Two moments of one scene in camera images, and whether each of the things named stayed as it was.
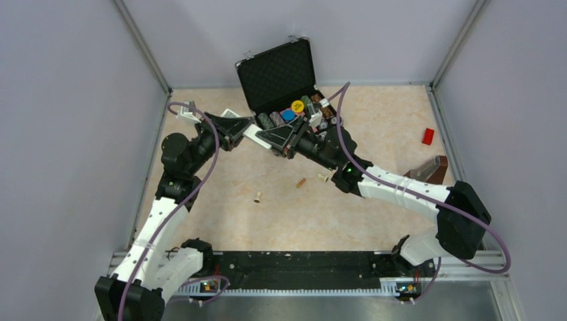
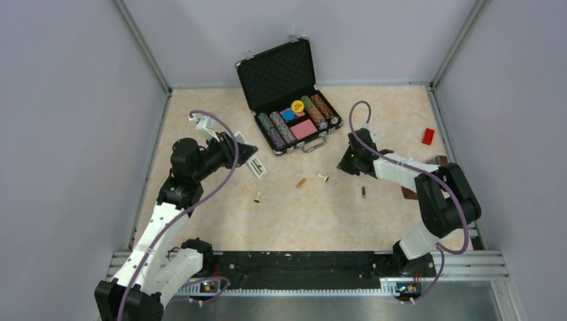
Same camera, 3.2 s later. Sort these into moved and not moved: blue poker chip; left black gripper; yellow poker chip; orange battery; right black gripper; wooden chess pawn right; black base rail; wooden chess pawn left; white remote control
Moved: white remote control; right black gripper; left black gripper
Not moved: yellow poker chip; black base rail; blue poker chip; wooden chess pawn right; wooden chess pawn left; orange battery
